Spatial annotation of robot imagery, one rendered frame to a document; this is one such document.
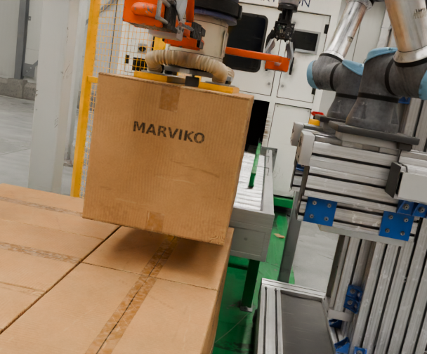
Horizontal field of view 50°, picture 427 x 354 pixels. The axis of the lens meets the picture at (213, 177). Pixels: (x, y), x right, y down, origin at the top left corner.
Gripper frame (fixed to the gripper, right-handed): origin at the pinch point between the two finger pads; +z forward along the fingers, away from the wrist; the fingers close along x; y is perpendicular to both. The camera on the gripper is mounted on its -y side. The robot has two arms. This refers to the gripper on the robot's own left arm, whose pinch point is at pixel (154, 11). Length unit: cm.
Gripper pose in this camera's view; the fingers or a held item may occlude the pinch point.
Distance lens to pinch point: 90.5
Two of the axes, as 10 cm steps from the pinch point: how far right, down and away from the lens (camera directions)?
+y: 1.1, -1.9, 9.8
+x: -9.8, -1.7, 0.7
